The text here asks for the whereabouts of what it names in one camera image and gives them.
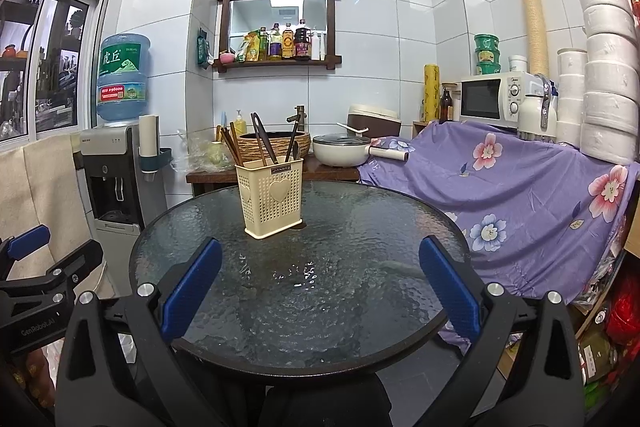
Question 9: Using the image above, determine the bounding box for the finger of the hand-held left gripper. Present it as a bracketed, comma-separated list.
[0, 226, 52, 279]
[49, 238, 104, 292]

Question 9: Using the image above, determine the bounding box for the red plastic bag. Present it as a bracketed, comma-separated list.
[607, 277, 640, 348]

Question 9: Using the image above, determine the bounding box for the stack of large paper rolls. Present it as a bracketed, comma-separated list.
[559, 0, 640, 165]

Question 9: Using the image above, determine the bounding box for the woven pattern basin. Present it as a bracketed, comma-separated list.
[237, 132, 313, 164]

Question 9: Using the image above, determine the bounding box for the white and teal cup dispenser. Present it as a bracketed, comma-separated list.
[138, 114, 173, 174]

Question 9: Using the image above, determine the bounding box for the dark soy sauce bottle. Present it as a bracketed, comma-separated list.
[294, 19, 312, 60]

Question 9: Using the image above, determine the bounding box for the purple floral cloth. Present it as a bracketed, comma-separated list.
[357, 121, 640, 343]

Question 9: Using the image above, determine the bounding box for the clear plastic bag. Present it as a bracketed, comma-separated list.
[172, 129, 238, 172]

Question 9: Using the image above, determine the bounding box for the grey water dispenser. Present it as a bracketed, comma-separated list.
[80, 127, 168, 238]

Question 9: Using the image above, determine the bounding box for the tall stack of paper cups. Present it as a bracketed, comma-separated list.
[518, 0, 551, 78]

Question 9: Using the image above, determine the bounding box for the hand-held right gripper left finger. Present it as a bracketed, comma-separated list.
[55, 237, 223, 427]

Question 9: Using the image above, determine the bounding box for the sliding window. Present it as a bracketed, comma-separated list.
[0, 0, 111, 152]

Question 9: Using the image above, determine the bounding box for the white microwave oven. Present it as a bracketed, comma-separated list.
[459, 71, 543, 128]

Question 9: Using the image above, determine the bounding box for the white thermos jug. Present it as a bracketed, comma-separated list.
[517, 74, 558, 142]

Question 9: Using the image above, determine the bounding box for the green hanging packet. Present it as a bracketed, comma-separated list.
[195, 27, 210, 70]

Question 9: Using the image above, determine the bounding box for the white and brown rice cooker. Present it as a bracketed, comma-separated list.
[346, 104, 402, 138]

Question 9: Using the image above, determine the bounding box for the cream plastic utensil holder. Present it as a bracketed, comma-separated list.
[235, 157, 306, 240]

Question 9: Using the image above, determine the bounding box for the bamboo style faucet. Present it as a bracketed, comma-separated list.
[286, 105, 307, 135]

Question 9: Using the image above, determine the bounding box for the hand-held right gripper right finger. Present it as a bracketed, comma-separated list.
[419, 235, 586, 427]

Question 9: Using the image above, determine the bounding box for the blue water jug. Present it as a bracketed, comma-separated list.
[96, 33, 152, 124]

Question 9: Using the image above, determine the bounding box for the stack of small paper rolls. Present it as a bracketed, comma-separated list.
[556, 48, 590, 148]

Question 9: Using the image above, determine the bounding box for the yellow film roll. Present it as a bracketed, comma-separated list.
[423, 64, 442, 122]

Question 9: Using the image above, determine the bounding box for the wooden storage shelf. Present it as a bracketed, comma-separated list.
[570, 227, 640, 413]

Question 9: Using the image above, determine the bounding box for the yellow seasoning packet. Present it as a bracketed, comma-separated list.
[235, 32, 261, 62]

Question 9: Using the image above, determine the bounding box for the wooden framed mirror shelf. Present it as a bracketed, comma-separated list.
[215, 0, 343, 72]

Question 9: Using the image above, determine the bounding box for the cream pan with glass lid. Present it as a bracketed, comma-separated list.
[311, 133, 410, 168]

